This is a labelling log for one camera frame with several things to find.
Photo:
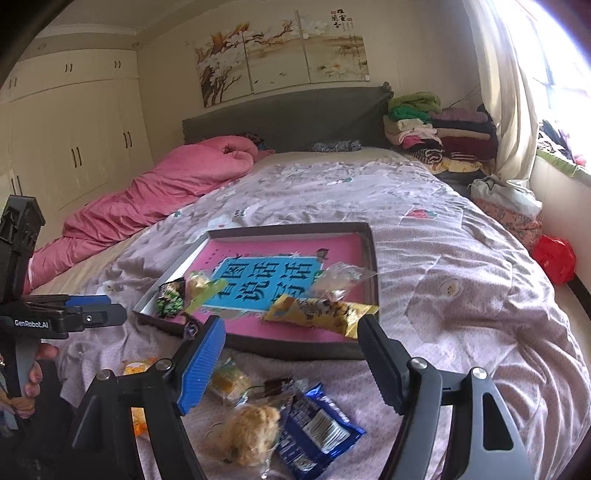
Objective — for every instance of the pink book with blue label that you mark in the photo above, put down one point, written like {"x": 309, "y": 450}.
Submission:
{"x": 341, "y": 249}

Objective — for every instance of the brown chocolate bar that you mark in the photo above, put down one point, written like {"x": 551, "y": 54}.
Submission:
{"x": 193, "y": 328}

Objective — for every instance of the person's left hand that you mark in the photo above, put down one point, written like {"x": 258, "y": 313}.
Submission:
{"x": 46, "y": 353}

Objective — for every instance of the grey shallow tray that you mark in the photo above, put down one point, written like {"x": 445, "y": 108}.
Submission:
{"x": 295, "y": 347}

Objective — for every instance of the blue snack packet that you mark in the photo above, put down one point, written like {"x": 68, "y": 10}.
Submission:
{"x": 314, "y": 429}

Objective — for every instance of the small yellow cake packet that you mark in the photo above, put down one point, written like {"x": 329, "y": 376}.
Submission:
{"x": 226, "y": 381}

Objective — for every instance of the pile of folded clothes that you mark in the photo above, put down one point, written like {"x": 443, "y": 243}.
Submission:
{"x": 443, "y": 134}

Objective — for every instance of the yellow panda snack packet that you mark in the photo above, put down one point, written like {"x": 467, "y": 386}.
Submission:
{"x": 314, "y": 311}

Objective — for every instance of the grey headboard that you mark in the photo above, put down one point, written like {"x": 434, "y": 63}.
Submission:
{"x": 286, "y": 120}

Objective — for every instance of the dark patterned cloth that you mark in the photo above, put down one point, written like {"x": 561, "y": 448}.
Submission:
{"x": 337, "y": 146}

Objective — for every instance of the dark clothes heap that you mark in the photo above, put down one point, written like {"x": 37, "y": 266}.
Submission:
{"x": 558, "y": 138}

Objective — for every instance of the white plastic bag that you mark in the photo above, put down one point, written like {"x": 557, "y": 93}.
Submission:
{"x": 503, "y": 194}

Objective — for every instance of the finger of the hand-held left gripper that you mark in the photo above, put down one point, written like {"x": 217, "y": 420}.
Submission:
{"x": 87, "y": 300}
{"x": 97, "y": 317}

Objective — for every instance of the green clear cake packet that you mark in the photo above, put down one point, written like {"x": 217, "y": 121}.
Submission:
{"x": 198, "y": 284}

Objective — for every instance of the dark brown snack packet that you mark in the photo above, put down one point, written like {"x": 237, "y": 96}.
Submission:
{"x": 277, "y": 385}

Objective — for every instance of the cream wardrobe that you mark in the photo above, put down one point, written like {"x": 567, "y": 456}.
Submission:
{"x": 69, "y": 138}

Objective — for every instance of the floral wall painting panel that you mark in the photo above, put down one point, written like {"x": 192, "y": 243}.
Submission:
{"x": 332, "y": 44}
{"x": 274, "y": 50}
{"x": 221, "y": 64}

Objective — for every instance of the orange cake packet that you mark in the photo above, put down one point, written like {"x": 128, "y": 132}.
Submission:
{"x": 138, "y": 369}

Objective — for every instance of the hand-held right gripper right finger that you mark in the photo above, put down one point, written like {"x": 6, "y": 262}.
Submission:
{"x": 383, "y": 369}

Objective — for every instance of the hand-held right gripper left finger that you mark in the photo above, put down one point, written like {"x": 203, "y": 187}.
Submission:
{"x": 203, "y": 364}

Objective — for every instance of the green pea packet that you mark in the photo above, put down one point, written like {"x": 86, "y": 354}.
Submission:
{"x": 170, "y": 300}

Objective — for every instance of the pink quilt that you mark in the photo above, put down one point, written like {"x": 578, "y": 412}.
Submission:
{"x": 161, "y": 194}

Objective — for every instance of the red plastic bag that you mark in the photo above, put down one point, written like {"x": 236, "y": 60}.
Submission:
{"x": 554, "y": 258}

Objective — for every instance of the clear crinkled snack packet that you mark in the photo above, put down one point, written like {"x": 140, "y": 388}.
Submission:
{"x": 337, "y": 277}

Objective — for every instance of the green window sill mat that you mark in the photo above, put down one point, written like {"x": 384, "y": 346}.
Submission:
{"x": 558, "y": 164}

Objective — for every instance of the pink floral cloth bundle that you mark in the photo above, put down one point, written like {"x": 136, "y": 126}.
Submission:
{"x": 512, "y": 221}

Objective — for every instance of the clear floss bread packet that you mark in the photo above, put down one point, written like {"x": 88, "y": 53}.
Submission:
{"x": 249, "y": 429}

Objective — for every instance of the cream curtain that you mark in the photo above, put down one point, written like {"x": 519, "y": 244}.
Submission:
{"x": 503, "y": 92}

